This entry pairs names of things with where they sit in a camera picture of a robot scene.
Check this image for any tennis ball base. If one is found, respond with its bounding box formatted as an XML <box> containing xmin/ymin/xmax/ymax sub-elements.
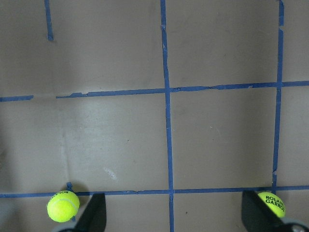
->
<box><xmin>47</xmin><ymin>190</ymin><xmax>80</xmax><ymax>223</ymax></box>
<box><xmin>258</xmin><ymin>192</ymin><xmax>286</xmax><ymax>218</ymax></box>

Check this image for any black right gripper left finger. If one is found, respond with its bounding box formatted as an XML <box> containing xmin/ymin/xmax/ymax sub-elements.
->
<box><xmin>74</xmin><ymin>193</ymin><xmax>107</xmax><ymax>232</ymax></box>

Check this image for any tennis ball near left base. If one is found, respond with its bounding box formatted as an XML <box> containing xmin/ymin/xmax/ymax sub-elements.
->
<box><xmin>47</xmin><ymin>190</ymin><xmax>80</xmax><ymax>223</ymax></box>

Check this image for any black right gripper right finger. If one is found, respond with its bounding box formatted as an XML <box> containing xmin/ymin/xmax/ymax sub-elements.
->
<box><xmin>241</xmin><ymin>190</ymin><xmax>290</xmax><ymax>232</ymax></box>

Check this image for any brown paper table mat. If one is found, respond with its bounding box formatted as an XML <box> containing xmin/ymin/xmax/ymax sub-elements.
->
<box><xmin>0</xmin><ymin>0</ymin><xmax>309</xmax><ymax>232</ymax></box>

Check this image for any tennis ball near right base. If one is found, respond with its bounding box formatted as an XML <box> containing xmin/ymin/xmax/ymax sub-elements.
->
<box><xmin>258</xmin><ymin>192</ymin><xmax>286</xmax><ymax>218</ymax></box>

